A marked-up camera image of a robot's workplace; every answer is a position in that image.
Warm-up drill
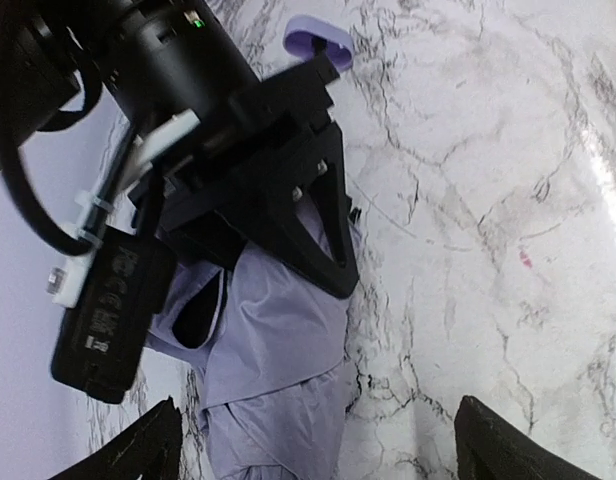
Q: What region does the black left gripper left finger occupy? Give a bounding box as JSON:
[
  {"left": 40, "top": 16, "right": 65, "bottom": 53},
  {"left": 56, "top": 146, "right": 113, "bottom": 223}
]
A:
[{"left": 52, "top": 398, "right": 183, "bottom": 480}]

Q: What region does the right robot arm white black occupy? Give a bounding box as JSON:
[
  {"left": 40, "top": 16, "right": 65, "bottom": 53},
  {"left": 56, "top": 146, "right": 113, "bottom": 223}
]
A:
[{"left": 0, "top": 1, "right": 358, "bottom": 298}]

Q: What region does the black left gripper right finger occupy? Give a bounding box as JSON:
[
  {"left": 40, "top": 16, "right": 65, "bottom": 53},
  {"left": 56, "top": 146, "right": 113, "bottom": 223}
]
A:
[{"left": 454, "top": 396, "right": 595, "bottom": 480}]

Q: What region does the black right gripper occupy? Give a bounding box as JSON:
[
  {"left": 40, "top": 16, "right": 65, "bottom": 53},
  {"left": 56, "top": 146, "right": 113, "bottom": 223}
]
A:
[{"left": 131, "top": 54, "right": 358, "bottom": 299}]

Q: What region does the lavender folding umbrella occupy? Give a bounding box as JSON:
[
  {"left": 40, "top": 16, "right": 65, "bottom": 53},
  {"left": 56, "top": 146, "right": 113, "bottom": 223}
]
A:
[{"left": 147, "top": 26, "right": 352, "bottom": 479}]

